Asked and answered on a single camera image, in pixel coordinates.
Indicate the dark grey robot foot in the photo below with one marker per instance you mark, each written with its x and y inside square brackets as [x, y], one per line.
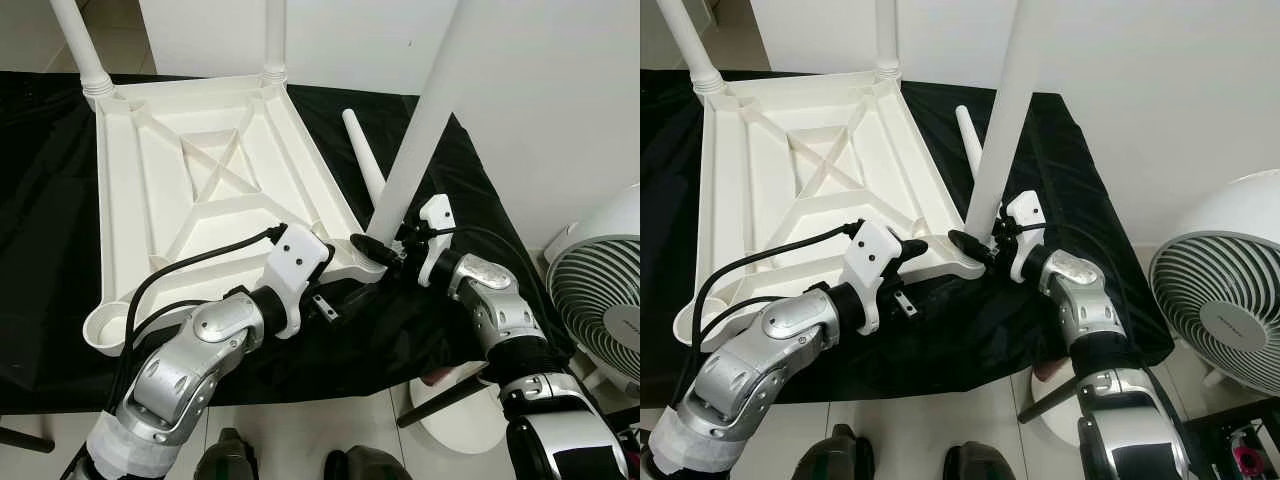
[980, 465]
[365, 468]
[228, 458]
[835, 455]

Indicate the black tablecloth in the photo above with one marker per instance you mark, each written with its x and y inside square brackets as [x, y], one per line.
[980, 340]
[400, 330]

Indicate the white round floor base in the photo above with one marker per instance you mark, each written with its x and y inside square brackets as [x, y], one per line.
[450, 432]
[1060, 425]

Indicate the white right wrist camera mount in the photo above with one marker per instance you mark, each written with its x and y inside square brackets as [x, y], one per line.
[437, 225]
[1025, 215]

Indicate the black metal table leg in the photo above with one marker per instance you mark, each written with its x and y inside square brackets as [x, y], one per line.
[440, 402]
[1045, 402]
[25, 440]

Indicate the dark grey robot right foot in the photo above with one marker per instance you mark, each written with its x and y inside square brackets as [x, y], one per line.
[980, 465]
[365, 468]

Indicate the dark grey robot left foot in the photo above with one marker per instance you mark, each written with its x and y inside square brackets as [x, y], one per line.
[835, 455]
[228, 458]

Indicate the small pink object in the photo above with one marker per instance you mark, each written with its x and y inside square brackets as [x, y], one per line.
[435, 377]
[1048, 370]

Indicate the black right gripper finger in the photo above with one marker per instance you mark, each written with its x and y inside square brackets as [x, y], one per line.
[968, 248]
[373, 252]

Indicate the white plastic table top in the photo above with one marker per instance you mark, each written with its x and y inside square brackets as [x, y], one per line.
[150, 200]
[745, 200]

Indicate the white floor fan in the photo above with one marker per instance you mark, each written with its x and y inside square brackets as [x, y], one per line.
[595, 300]
[1220, 290]

